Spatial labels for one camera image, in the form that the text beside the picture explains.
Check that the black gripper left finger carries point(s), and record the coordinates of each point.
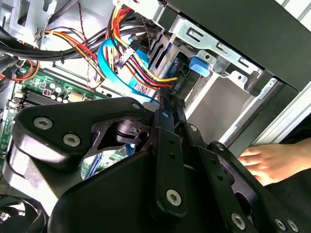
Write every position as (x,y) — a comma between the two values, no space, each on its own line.
(73,116)

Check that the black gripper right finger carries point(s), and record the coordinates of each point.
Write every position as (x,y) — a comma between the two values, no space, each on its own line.
(218,174)

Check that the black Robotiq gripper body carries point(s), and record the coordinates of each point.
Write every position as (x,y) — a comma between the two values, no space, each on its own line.
(116,194)

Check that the hard disk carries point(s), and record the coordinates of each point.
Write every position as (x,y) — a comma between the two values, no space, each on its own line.
(198,65)

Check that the person bare hand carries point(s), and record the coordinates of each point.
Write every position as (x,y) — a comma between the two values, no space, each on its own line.
(274,160)

